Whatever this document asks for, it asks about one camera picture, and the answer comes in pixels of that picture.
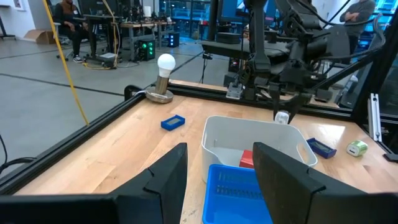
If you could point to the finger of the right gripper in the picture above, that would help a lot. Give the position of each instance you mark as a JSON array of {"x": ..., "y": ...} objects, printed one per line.
[
  {"x": 276, "y": 99},
  {"x": 298, "y": 104}
]

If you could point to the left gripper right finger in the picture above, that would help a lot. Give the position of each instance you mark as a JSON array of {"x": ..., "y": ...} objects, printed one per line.
[{"x": 289, "y": 193}]

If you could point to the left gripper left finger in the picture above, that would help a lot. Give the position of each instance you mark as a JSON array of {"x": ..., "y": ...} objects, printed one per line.
[{"x": 161, "y": 193}]

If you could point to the purple plug adapter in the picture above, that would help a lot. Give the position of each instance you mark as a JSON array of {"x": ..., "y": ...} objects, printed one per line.
[{"x": 281, "y": 118}]

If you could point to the dark blue digital display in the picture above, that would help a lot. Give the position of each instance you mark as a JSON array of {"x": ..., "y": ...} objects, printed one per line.
[{"x": 321, "y": 149}]

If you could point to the dark red plug adapter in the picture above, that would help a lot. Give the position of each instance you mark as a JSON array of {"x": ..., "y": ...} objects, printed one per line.
[{"x": 246, "y": 160}]

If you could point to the bright blue digital display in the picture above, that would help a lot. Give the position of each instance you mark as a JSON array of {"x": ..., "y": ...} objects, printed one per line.
[{"x": 172, "y": 123}]

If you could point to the green plug adapter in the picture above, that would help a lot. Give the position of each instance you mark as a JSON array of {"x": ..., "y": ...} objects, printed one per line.
[{"x": 359, "y": 147}]

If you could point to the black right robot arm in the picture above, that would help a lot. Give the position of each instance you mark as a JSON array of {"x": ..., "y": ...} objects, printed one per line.
[{"x": 311, "y": 40}]

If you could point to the white plastic bin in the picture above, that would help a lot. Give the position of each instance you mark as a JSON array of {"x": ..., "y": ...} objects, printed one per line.
[{"x": 236, "y": 133}]

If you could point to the blue slotted plastic basket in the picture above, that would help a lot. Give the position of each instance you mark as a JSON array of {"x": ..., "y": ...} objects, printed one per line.
[{"x": 227, "y": 211}]

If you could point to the black desk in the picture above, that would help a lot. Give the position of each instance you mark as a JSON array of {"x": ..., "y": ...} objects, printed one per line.
[{"x": 224, "y": 48}]

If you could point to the person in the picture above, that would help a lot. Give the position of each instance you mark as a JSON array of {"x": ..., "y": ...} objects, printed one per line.
[
  {"x": 70, "y": 18},
  {"x": 357, "y": 18}
]

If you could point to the black table clamp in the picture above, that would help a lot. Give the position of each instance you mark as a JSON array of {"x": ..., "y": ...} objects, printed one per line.
[{"x": 391, "y": 157}]

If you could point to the white bulb lamp, round base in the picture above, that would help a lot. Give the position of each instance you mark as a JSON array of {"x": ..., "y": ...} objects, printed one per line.
[{"x": 166, "y": 63}]

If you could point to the computer with blue lights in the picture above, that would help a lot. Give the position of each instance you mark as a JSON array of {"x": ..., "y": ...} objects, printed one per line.
[{"x": 173, "y": 40}]

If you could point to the computer with green lights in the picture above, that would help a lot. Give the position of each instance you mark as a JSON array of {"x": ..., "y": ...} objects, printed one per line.
[{"x": 146, "y": 49}]

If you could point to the white flat box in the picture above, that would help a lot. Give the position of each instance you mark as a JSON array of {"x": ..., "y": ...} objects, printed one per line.
[{"x": 108, "y": 56}]

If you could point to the wooden top work desk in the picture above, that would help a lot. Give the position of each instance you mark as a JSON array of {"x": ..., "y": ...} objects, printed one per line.
[{"x": 140, "y": 25}]

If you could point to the cardboard box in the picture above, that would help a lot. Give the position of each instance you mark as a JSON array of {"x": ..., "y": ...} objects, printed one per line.
[{"x": 40, "y": 36}]

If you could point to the silver aluminium bracket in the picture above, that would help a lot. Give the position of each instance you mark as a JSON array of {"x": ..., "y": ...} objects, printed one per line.
[{"x": 374, "y": 118}]

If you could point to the black aluminium table frame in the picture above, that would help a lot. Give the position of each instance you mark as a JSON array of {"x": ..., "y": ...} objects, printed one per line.
[{"x": 77, "y": 138}]

